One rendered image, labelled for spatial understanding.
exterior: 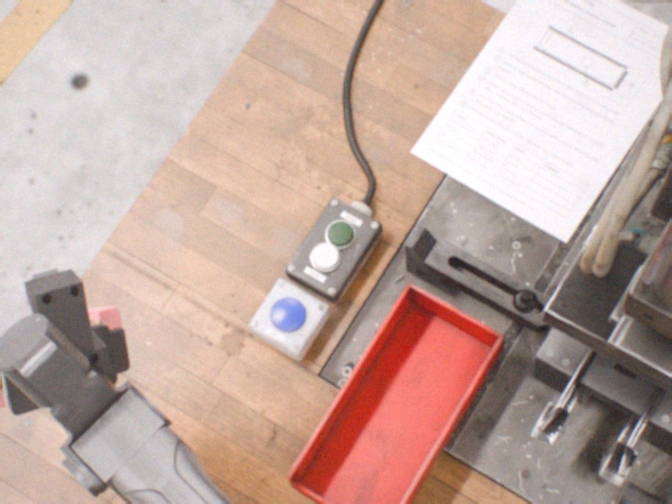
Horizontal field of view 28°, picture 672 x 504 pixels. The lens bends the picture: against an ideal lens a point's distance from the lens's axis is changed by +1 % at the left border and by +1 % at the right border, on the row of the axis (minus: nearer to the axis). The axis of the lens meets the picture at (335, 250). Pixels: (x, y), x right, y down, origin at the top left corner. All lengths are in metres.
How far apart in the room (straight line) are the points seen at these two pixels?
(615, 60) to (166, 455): 0.80
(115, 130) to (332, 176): 1.13
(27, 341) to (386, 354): 0.48
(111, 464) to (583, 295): 0.46
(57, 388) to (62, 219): 1.48
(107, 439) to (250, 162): 0.56
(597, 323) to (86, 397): 0.47
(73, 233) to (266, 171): 1.05
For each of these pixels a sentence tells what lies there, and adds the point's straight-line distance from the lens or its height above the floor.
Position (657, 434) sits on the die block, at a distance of 1.45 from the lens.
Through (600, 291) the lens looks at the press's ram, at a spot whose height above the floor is 1.14.
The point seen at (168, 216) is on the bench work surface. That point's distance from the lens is 1.58.
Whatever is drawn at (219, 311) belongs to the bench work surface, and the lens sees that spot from 1.53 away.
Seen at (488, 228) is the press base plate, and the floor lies 0.90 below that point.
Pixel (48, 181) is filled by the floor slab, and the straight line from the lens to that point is 2.64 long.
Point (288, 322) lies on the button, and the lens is 1.48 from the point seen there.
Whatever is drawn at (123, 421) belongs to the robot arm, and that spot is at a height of 1.28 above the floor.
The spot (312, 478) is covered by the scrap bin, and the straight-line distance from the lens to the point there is 1.47.
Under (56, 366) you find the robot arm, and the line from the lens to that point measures 1.14.
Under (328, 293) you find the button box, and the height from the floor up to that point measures 0.93.
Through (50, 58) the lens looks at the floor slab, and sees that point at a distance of 2.76.
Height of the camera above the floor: 2.35
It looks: 70 degrees down
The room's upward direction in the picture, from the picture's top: 11 degrees counter-clockwise
